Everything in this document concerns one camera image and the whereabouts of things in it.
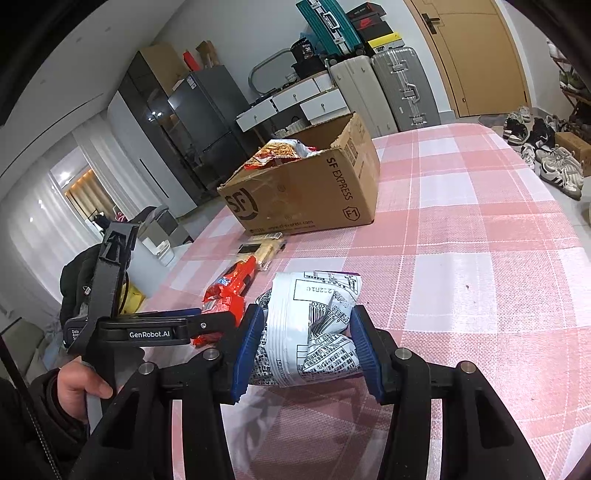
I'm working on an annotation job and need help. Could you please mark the black glass cabinet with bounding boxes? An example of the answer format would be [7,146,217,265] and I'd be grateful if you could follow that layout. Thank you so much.
[118,43,215,205]

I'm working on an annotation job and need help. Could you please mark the person's left hand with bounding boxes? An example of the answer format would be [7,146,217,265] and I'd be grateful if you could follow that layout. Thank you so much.
[57,357,113,423]

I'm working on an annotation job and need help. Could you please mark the red oreo snack pack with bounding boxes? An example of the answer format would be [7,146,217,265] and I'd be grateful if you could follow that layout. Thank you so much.
[200,256,257,327]

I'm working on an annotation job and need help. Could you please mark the white drawer desk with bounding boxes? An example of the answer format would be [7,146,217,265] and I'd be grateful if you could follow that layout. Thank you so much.
[235,71,351,132]

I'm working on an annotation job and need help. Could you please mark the beige black snack packet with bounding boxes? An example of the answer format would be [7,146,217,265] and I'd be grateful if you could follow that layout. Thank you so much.
[236,232,287,271]

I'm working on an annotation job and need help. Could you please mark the orange snack bag in box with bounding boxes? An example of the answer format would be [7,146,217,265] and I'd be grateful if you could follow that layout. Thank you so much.
[242,139,320,170]

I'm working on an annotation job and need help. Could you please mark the dark grey refrigerator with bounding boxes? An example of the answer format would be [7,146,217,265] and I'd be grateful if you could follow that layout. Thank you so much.
[168,65,259,190]

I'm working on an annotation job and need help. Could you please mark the white black printed snack bag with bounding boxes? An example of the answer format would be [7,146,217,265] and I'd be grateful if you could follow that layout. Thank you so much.
[249,270,363,388]

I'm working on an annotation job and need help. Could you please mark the white striped sneakers on floor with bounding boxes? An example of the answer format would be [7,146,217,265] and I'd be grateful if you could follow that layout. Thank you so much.
[535,146,584,201]

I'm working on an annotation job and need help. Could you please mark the oval mirror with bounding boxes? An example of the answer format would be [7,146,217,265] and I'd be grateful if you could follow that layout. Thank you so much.
[249,49,298,97]

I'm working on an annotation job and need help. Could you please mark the stacked shoe boxes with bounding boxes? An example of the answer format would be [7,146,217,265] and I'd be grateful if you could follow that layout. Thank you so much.
[346,2,405,56]

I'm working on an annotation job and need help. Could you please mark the white curtain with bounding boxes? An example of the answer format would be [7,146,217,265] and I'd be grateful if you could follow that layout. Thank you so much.
[1,111,161,300]

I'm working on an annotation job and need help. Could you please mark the small cardboard box on floor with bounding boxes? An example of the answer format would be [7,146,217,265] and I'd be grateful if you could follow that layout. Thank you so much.
[555,132,591,177]

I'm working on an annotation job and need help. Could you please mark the SF Express cardboard box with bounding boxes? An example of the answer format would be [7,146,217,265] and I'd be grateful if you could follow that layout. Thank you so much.
[218,113,380,235]

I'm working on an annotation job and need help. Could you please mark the teal suitcase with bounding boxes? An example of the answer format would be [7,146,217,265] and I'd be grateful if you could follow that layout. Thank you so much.
[295,0,365,59]

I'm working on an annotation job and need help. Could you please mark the beige hard suitcase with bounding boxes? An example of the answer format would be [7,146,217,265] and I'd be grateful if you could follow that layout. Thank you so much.
[329,55,399,138]

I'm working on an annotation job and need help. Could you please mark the silver aluminium suitcase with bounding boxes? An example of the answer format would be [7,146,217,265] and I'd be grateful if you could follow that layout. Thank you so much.
[372,47,441,131]

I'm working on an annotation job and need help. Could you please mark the yellow bag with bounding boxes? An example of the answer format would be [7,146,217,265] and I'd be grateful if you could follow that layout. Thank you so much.
[119,281,145,315]

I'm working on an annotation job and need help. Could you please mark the wooden door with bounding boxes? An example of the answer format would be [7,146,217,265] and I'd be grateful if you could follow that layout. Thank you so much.
[406,0,531,117]

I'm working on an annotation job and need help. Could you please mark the pink plaid tablecloth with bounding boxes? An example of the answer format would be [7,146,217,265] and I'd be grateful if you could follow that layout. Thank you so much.
[142,123,590,479]

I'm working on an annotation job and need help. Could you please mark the wooden shoe rack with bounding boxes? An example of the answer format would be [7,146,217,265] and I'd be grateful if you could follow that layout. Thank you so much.
[546,39,591,143]

